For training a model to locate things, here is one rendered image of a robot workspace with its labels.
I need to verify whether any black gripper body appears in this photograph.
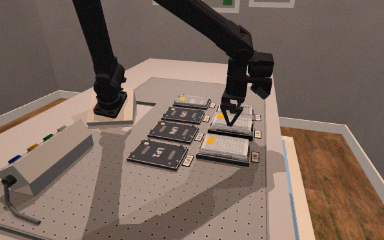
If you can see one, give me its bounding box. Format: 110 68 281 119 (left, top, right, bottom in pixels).
220 75 245 108

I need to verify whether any grey operator panel with coloured keys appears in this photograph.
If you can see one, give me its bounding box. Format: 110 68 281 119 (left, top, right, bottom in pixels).
0 119 94 225

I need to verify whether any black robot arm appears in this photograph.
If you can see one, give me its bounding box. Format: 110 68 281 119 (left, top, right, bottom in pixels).
72 0 274 119

